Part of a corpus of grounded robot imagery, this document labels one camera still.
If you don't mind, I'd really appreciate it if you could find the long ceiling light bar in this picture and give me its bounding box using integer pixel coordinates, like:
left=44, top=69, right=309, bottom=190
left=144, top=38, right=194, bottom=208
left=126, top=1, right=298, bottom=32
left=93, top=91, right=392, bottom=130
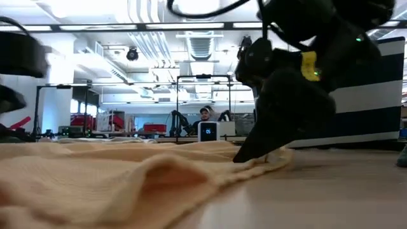
left=0, top=19, right=407, bottom=32

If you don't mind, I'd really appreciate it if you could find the black cable loop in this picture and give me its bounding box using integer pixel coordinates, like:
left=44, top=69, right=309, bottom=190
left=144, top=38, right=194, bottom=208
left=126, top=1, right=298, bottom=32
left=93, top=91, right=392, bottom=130
left=167, top=0, right=252, bottom=19
left=0, top=15, right=31, bottom=36

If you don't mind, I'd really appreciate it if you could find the red toolbox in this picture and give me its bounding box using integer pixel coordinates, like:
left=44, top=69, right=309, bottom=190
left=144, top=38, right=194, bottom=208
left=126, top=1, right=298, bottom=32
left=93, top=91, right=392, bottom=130
left=143, top=123, right=167, bottom=134

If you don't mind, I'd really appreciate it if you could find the red cabinet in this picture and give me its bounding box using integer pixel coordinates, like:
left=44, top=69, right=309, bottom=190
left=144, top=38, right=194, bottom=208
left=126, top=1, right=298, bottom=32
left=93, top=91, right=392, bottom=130
left=70, top=113, right=96, bottom=132

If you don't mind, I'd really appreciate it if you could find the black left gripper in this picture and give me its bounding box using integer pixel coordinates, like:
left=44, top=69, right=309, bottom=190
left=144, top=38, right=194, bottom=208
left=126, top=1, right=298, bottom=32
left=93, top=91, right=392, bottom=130
left=0, top=84, right=28, bottom=115

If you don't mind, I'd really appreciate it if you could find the black ceiling spotlight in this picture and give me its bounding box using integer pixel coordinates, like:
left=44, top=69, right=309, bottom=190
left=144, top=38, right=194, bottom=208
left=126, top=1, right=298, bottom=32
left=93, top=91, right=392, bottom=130
left=238, top=34, right=254, bottom=52
left=125, top=46, right=140, bottom=62

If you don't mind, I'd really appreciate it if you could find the person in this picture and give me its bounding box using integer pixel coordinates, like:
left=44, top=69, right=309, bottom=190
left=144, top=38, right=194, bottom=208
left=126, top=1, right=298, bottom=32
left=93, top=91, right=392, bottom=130
left=191, top=106, right=213, bottom=134

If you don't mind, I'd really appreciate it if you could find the navy white striped fabric bin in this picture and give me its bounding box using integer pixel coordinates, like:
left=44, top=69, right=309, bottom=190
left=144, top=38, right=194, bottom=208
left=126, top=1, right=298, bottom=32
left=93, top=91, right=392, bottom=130
left=286, top=36, right=406, bottom=149

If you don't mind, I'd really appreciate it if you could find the background wooden workbench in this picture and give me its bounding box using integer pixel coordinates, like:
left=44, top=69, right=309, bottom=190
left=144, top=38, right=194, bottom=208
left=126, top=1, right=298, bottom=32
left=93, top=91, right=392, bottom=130
left=92, top=129, right=248, bottom=144

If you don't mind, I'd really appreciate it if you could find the yellow tape tag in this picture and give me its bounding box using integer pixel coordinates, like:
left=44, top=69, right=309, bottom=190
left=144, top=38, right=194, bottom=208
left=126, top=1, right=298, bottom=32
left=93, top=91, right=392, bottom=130
left=300, top=50, right=321, bottom=82

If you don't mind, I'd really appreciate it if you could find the white device with blue display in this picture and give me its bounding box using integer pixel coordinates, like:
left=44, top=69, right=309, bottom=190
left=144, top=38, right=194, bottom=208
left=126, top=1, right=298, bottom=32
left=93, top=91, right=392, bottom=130
left=197, top=121, right=221, bottom=142

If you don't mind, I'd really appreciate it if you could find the orange towel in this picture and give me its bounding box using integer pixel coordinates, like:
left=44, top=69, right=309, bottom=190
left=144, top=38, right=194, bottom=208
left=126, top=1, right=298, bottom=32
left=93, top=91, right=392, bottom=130
left=0, top=139, right=294, bottom=229

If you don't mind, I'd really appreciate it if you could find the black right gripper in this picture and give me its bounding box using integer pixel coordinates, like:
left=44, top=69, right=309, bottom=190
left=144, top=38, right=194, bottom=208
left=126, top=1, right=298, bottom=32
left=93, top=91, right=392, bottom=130
left=233, top=18, right=383, bottom=164

